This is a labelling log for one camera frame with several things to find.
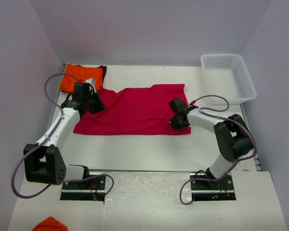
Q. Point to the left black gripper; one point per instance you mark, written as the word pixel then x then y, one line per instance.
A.
pixel 100 107

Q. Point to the folded orange t shirt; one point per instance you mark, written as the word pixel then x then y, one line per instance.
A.
pixel 82 73

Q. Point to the orange cloth at bottom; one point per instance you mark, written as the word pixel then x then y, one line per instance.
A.
pixel 50 224

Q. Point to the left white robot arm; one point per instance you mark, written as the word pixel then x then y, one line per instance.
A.
pixel 44 162

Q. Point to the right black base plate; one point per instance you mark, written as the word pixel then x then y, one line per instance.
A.
pixel 213 191

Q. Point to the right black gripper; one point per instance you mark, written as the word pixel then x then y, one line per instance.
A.
pixel 175 126

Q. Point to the pink t shirt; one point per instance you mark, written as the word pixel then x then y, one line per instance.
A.
pixel 134 111

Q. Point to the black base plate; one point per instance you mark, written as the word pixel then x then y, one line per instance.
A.
pixel 213 191
pixel 89 190

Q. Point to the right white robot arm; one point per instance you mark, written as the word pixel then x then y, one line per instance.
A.
pixel 232 135

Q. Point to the white plastic basket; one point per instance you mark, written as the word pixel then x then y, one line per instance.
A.
pixel 226 75

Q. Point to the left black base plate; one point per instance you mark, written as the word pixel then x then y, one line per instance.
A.
pixel 89 190

